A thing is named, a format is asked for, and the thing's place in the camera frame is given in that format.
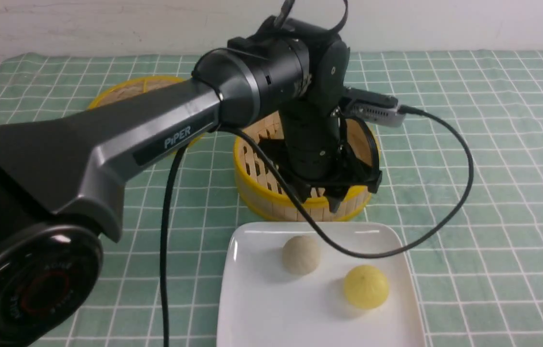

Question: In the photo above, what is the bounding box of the green checkered tablecloth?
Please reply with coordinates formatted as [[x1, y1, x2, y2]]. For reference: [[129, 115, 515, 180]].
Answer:
[[0, 50, 543, 347]]

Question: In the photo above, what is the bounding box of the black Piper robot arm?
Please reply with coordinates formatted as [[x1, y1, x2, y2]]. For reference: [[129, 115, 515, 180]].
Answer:
[[0, 14, 381, 347]]

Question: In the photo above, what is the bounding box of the yellow bamboo steamer lid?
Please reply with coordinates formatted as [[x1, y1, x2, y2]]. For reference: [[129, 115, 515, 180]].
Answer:
[[87, 76, 204, 155]]

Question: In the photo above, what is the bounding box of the white square plate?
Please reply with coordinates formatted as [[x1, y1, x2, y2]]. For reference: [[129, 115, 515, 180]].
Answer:
[[216, 222, 427, 347]]

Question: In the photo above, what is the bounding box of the white steamed bun front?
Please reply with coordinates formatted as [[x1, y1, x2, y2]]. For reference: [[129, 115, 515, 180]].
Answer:
[[281, 235, 321, 276]]

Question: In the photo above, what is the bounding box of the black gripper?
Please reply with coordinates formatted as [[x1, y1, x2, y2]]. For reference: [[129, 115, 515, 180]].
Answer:
[[258, 101, 382, 214]]

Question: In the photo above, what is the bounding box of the yellow bamboo steamer basket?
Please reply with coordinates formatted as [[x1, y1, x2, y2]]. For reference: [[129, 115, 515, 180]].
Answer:
[[232, 120, 379, 222]]

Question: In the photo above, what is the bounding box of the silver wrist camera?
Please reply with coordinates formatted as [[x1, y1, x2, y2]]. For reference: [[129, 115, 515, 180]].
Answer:
[[339, 87, 405, 128]]

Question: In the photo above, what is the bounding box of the yellow steamed bun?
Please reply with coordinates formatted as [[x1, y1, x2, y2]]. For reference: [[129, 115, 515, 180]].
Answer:
[[343, 265, 390, 310]]

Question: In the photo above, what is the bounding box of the black camera cable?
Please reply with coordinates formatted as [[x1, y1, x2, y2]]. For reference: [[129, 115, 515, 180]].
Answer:
[[159, 0, 474, 347]]

